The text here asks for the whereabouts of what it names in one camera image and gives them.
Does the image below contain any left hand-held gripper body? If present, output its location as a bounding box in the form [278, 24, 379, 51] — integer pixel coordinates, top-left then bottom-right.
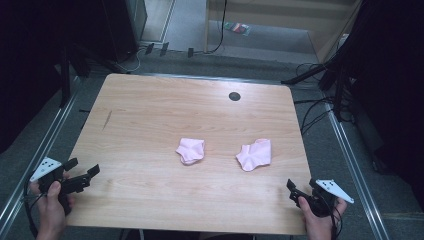
[29, 156, 92, 216]

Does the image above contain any black hanging cable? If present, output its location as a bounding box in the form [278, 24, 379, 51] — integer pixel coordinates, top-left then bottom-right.
[203, 0, 229, 55]

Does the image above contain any person's right hand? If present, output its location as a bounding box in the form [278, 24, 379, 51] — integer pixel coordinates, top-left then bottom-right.
[297, 195, 349, 240]

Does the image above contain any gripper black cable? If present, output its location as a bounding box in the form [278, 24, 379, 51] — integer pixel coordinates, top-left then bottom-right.
[23, 179, 46, 240]
[318, 194, 344, 240]

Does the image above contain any white floor cable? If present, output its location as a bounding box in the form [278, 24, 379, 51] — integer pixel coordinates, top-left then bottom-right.
[114, 46, 148, 74]

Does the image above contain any silver floor rail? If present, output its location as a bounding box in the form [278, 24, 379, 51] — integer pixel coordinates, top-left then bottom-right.
[0, 74, 83, 231]
[324, 101, 391, 240]

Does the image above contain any black metal stand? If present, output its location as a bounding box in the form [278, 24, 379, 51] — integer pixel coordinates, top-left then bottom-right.
[58, 43, 93, 108]
[280, 49, 354, 123]

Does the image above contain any small pink sock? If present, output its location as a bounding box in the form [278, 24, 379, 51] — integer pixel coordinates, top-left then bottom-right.
[175, 137, 206, 166]

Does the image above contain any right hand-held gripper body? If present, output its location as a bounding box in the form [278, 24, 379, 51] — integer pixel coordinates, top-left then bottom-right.
[288, 178, 355, 219]

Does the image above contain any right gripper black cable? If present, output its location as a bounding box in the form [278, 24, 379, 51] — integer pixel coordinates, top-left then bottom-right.
[318, 194, 344, 240]

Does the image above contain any large pink sock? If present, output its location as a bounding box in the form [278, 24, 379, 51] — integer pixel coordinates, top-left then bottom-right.
[235, 138, 273, 173]

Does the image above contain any black cabinet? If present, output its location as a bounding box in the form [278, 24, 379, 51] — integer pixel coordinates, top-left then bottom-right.
[99, 0, 148, 63]

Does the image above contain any colourful flat packet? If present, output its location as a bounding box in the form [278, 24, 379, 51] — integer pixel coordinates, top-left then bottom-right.
[223, 21, 252, 37]

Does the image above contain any black floor cables bundle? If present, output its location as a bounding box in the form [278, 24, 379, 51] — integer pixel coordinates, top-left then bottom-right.
[293, 61, 338, 136]

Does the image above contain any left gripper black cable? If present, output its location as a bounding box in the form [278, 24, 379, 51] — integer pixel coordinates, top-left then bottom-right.
[23, 179, 46, 240]

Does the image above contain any person's left hand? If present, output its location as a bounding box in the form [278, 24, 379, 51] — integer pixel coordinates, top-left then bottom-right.
[29, 172, 76, 240]

